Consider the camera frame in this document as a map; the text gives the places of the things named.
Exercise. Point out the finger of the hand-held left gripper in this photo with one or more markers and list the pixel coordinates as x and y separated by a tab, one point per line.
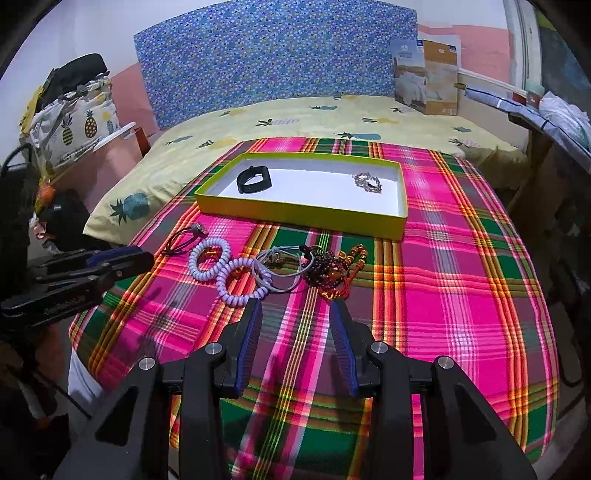
69	295
113	255

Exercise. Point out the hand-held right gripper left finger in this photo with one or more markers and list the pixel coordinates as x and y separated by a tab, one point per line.
250	341

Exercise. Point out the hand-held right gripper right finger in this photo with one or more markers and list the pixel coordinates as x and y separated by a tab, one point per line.
344	344

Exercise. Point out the yellow-green shallow tray box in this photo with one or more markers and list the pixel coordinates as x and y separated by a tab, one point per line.
304	194

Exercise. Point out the pineapple print fabric bag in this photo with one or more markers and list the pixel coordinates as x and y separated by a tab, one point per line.
74	129

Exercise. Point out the white plastic lid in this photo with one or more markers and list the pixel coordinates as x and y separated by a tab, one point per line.
115	136

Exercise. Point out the pink green plaid cloth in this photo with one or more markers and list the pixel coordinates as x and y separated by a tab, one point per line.
461	300

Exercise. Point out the yellow pineapple bedsheet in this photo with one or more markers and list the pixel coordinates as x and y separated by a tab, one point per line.
194	138

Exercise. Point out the black wristband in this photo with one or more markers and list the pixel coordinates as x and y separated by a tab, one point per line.
254	180

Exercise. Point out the black bag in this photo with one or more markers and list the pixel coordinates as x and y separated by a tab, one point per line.
78	74

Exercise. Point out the blue floral headboard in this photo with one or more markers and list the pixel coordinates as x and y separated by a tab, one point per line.
277	55

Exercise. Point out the cardboard bedding box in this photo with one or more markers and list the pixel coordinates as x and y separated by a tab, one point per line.
425	78

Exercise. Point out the blue checked ironing board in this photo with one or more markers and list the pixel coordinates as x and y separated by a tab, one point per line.
503	104

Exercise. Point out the white crumpled cloth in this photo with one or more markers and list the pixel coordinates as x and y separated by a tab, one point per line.
565	117

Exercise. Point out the small green cup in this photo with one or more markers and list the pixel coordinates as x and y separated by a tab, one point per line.
534	90

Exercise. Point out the brown wooden post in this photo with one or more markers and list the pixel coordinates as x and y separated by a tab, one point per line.
141	143

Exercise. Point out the white window frame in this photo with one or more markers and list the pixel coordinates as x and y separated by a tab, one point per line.
521	41

